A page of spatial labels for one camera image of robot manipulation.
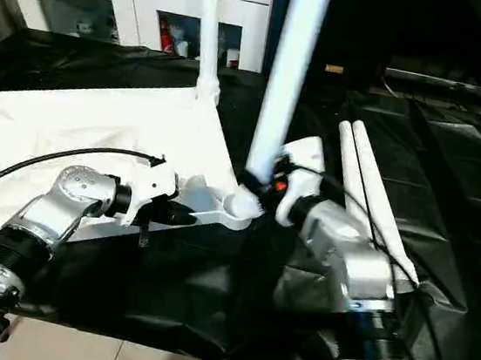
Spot white plastic table leg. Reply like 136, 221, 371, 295
331, 120, 438, 295
324, 119, 406, 252
221, 0, 335, 227
185, 0, 233, 106

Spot black mat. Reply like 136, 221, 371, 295
0, 24, 481, 360

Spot white plastic table top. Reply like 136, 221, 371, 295
0, 61, 269, 291

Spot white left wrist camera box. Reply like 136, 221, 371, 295
117, 159, 183, 230

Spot black metal rail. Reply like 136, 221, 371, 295
383, 66, 481, 100

